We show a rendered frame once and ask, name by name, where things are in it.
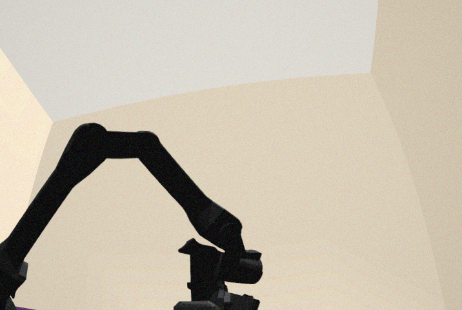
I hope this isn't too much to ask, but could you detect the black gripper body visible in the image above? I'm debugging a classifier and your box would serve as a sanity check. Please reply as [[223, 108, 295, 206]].
[[174, 275, 228, 310]]

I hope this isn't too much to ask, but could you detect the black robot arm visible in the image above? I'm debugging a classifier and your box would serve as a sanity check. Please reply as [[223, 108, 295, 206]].
[[0, 123, 263, 310]]

